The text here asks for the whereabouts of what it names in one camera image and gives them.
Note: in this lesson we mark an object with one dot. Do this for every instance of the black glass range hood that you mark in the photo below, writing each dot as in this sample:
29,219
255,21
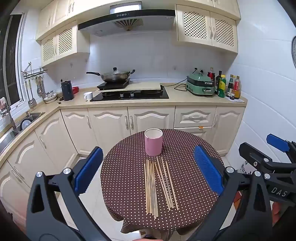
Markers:
127,25

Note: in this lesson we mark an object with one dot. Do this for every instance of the red label sauce bottle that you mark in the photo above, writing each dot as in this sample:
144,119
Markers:
237,89

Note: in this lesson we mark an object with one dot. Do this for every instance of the black induction cooker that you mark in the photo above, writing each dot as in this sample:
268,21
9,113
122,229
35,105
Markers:
111,86

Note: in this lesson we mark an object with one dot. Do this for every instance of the stack of bowls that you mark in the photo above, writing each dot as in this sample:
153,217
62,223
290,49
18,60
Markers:
50,98

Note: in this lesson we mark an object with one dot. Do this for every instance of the dark round pan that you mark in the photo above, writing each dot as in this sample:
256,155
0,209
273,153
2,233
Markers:
26,124

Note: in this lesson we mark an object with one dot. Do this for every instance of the steel wok with lid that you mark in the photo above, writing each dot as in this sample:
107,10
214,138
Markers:
114,76

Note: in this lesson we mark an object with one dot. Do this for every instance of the hanging steel ladle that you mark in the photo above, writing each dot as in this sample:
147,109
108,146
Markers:
29,101

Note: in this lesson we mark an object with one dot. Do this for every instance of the black kettle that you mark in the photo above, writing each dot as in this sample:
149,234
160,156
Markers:
67,91

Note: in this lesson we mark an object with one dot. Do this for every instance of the bunch of wooden chopsticks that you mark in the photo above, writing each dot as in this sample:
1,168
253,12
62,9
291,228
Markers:
150,185

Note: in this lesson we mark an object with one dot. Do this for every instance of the kitchen window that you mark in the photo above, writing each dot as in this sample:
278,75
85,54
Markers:
11,60

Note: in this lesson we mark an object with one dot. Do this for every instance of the cream plain wall cabinet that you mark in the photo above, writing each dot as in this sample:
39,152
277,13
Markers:
60,14
222,7

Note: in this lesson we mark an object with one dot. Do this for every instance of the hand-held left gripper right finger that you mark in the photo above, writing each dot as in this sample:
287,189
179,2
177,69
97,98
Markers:
208,169

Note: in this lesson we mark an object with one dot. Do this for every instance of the green bottle with yellow cap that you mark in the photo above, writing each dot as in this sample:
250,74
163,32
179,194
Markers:
222,87

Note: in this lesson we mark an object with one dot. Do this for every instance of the grey round wall fixture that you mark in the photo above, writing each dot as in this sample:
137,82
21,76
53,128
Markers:
293,51

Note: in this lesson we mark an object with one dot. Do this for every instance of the cream lattice wall cabinet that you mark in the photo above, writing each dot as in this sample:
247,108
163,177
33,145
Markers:
64,42
203,27

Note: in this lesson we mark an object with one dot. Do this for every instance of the white paper sheet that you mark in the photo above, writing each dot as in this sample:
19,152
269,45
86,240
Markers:
240,100

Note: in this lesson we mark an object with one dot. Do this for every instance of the dark soy sauce bottle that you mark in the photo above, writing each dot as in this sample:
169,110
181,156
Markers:
230,87

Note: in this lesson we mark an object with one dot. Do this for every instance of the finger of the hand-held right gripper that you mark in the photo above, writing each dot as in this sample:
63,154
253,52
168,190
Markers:
252,154
277,141

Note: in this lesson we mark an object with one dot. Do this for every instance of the cream kitchen base cabinets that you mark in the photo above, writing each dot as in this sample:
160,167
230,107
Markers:
108,129

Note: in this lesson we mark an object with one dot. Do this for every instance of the green electric grill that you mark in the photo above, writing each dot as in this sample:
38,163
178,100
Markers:
200,87

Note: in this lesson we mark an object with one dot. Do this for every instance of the hanging steel spoon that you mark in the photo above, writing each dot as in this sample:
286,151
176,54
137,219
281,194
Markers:
38,91

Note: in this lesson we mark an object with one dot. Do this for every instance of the printed cardboard box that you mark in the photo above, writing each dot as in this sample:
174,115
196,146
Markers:
245,166

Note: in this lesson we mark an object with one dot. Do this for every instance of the pink cup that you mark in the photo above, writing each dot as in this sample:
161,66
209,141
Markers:
152,144

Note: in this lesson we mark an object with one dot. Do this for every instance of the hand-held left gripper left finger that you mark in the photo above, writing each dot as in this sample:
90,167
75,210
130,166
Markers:
89,169

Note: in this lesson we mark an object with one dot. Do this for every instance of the cream cabinet drawer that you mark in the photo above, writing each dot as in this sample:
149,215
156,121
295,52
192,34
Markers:
195,117

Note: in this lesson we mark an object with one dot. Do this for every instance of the brown polka-dot tablecloth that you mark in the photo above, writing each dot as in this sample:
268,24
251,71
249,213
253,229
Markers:
124,173

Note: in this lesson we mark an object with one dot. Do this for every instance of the stainless steel sink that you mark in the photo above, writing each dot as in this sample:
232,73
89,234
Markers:
13,134

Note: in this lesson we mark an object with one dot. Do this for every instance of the hanging steel spatula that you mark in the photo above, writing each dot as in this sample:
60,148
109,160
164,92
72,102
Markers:
33,102

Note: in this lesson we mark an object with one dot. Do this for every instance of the black glass gas hob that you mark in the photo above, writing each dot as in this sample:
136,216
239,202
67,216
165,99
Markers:
138,96

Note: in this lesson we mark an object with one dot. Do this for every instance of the red box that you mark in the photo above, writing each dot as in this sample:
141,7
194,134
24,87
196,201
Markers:
75,90

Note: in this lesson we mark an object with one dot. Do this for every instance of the steel faucet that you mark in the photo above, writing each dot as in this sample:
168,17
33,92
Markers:
11,118

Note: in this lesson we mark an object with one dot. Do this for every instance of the white mug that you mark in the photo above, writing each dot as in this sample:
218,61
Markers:
88,96

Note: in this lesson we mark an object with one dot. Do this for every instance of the beige cutting board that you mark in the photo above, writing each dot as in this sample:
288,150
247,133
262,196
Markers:
143,86

